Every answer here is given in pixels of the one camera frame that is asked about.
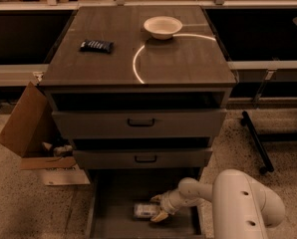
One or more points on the clear blue plastic bottle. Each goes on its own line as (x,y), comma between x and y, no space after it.
(146,210)

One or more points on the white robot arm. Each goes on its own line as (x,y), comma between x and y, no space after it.
(242,207)

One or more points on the grey drawer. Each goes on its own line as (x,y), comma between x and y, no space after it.
(139,124)
(143,158)

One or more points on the white bowl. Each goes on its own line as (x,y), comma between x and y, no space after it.
(162,27)

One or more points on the open bottom drawer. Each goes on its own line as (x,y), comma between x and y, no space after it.
(116,193)

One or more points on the black metal bar stand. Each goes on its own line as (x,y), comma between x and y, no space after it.
(267,164)

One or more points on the dark snack packet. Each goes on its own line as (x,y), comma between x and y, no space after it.
(96,46)

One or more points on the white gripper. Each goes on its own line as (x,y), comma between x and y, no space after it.
(167,202)

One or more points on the brown cardboard box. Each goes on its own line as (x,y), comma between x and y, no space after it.
(28,127)

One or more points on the middle grey drawer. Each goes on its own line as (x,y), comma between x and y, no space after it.
(143,158)

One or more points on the top grey drawer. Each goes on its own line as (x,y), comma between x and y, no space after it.
(139,124)

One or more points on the dark wooden drawer cabinet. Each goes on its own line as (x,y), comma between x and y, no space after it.
(185,73)

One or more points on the white paper sheet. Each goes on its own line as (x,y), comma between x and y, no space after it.
(63,176)

